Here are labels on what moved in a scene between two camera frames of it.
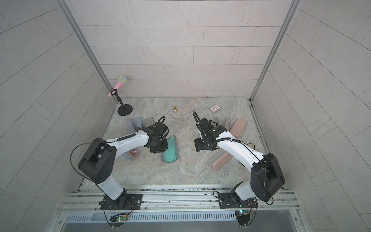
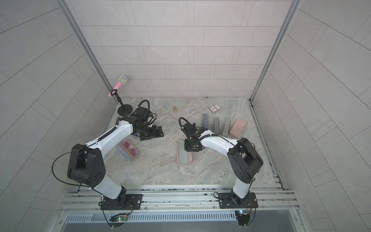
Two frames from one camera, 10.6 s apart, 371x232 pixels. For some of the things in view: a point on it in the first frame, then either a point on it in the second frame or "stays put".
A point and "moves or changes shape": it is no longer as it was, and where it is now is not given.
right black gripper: x=198 y=145 → x=188 y=148
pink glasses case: x=238 y=127 stays put
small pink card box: x=215 y=108 stays put
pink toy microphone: x=122 y=80 stays put
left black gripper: x=157 y=151 → x=154 y=134
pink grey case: x=220 y=158 → x=183 y=157
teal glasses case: x=170 y=155 moves or changes shape
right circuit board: x=243 y=217 stays put
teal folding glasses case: x=227 y=123 stays put
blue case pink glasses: x=131 y=154 stays put
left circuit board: x=119 y=218 stays put
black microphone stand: x=125 y=109 stays put
